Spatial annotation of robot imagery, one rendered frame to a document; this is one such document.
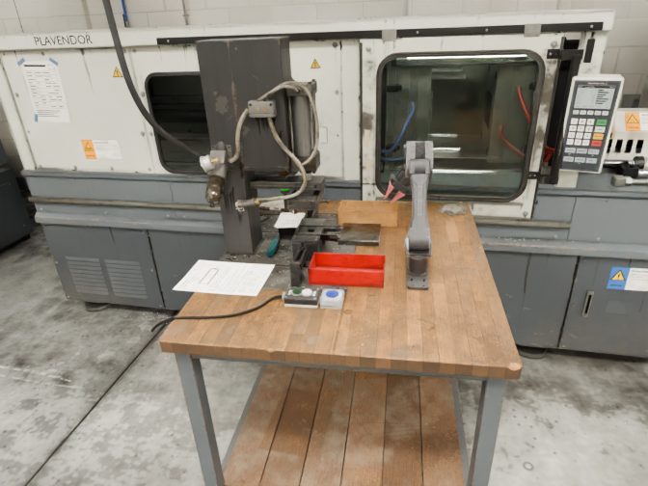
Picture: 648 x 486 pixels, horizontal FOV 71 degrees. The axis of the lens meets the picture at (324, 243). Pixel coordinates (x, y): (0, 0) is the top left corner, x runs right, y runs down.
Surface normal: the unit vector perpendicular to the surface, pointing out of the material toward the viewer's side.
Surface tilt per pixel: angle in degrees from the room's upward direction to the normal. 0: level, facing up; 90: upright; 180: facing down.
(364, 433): 0
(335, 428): 0
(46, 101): 91
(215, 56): 90
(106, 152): 90
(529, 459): 0
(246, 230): 90
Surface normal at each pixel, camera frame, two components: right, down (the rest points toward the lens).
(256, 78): -0.15, 0.44
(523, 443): -0.04, -0.90
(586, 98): -0.40, 0.52
